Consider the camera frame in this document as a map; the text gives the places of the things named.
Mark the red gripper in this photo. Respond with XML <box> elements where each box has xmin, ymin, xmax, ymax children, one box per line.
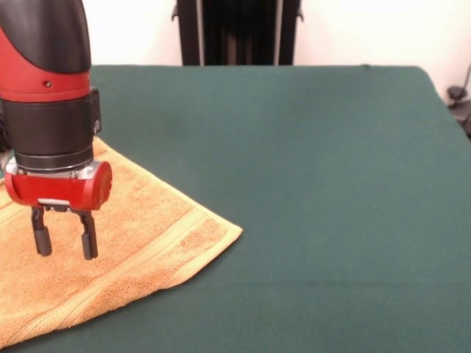
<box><xmin>4</xmin><ymin>156</ymin><xmax>113</xmax><ymax>261</ymax></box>

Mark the tan terry towel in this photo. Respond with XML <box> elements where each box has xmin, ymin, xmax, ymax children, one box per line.
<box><xmin>0</xmin><ymin>135</ymin><xmax>244</xmax><ymax>349</ymax></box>

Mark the dark green table cloth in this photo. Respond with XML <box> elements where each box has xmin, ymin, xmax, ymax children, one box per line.
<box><xmin>0</xmin><ymin>64</ymin><xmax>471</xmax><ymax>353</ymax></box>

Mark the dark curved stand base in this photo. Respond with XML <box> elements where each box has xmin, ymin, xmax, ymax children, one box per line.
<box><xmin>446</xmin><ymin>85</ymin><xmax>471</xmax><ymax>139</ymax></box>

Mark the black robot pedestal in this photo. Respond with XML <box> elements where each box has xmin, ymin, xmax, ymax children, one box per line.
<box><xmin>169</xmin><ymin>0</ymin><xmax>305</xmax><ymax>67</ymax></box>

